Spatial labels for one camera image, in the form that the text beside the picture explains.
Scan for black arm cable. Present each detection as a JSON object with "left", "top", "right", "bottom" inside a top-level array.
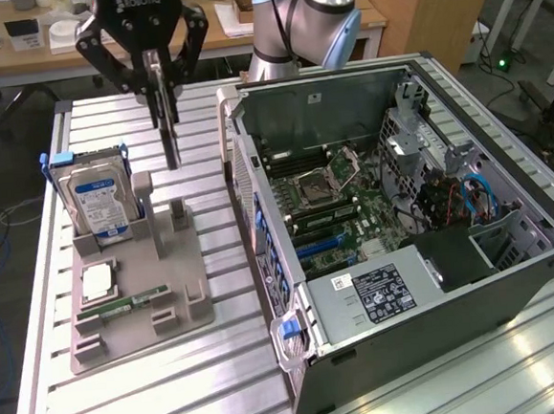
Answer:
[{"left": 266, "top": 0, "right": 301, "bottom": 68}]

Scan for grey power supply unit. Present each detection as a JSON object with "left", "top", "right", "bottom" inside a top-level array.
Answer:
[{"left": 302, "top": 242, "right": 450, "bottom": 349}]

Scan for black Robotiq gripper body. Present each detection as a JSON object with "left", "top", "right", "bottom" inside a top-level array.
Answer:
[{"left": 95, "top": 0, "right": 189, "bottom": 74}]

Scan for white box with round dish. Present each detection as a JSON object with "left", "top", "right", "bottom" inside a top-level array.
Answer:
[{"left": 47, "top": 18, "right": 84, "bottom": 56}]

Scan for wooden cabinet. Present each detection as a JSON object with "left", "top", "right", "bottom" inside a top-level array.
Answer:
[{"left": 354, "top": 0, "right": 510, "bottom": 80}]

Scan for metal socket cover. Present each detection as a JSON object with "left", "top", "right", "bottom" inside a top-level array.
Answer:
[{"left": 324, "top": 143, "right": 366, "bottom": 185}]

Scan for blue wire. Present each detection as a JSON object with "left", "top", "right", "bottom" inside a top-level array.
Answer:
[{"left": 460, "top": 168, "right": 500, "bottom": 226}]

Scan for open black PC case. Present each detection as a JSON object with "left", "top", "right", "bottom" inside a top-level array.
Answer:
[{"left": 212, "top": 45, "right": 554, "bottom": 414}]

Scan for white paper stack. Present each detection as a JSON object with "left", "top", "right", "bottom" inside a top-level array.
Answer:
[{"left": 214, "top": 0, "right": 257, "bottom": 41}]

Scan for green motherboard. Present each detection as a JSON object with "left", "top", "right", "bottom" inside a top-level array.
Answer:
[{"left": 252, "top": 133, "right": 425, "bottom": 286}]

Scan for graphics card with metal bracket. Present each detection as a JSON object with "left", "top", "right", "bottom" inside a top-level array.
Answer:
[{"left": 142, "top": 46, "right": 185, "bottom": 174}]

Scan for black plastic shroud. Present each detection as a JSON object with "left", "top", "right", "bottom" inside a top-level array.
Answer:
[{"left": 400, "top": 223, "right": 501, "bottom": 296}]

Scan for blue expansion slot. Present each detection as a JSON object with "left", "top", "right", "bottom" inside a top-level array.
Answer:
[{"left": 296, "top": 231, "right": 355, "bottom": 260}]

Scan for CPU socket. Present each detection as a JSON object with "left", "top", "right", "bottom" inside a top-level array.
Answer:
[{"left": 293, "top": 168, "right": 337, "bottom": 211}]

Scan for blue case latch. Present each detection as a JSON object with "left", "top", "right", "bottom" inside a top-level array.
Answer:
[{"left": 277, "top": 316, "right": 301, "bottom": 345}]

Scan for silver CPU chip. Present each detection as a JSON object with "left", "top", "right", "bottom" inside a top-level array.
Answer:
[{"left": 79, "top": 263, "right": 118, "bottom": 303}]

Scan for black stand base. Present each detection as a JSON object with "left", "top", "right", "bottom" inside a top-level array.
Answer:
[{"left": 516, "top": 74, "right": 554, "bottom": 177}]

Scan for hard disk with blue carrier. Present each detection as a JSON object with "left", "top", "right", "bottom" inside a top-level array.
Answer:
[{"left": 36, "top": 140, "right": 140, "bottom": 251}]

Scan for red wire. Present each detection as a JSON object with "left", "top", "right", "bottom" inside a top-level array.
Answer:
[{"left": 440, "top": 176, "right": 476, "bottom": 228}]

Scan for wooden desk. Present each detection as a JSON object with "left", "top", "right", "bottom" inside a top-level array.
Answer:
[{"left": 0, "top": 0, "right": 392, "bottom": 103}]

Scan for metal drive cage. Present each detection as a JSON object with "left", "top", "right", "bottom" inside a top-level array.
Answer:
[{"left": 373, "top": 101, "right": 455, "bottom": 198}]

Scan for black office chair base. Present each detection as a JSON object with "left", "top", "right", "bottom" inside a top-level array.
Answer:
[{"left": 0, "top": 74, "right": 109, "bottom": 142}]

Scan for black RAM slots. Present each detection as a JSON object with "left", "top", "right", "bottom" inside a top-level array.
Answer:
[{"left": 263, "top": 145, "right": 331, "bottom": 179}]

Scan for green RAM stick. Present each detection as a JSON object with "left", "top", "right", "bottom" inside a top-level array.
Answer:
[{"left": 78, "top": 286, "right": 172, "bottom": 322}]

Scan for grey parts rack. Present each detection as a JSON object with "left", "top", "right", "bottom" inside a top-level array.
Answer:
[{"left": 53, "top": 165, "right": 220, "bottom": 377}]

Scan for white floor cable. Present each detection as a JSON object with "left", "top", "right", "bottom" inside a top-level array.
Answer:
[{"left": 0, "top": 195, "right": 47, "bottom": 229}]

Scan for metal disk bay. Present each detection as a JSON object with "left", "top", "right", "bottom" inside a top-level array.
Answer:
[{"left": 465, "top": 204, "right": 543, "bottom": 275}]

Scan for white box with black top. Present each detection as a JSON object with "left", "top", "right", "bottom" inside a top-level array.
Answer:
[{"left": 3, "top": 17, "right": 46, "bottom": 54}]

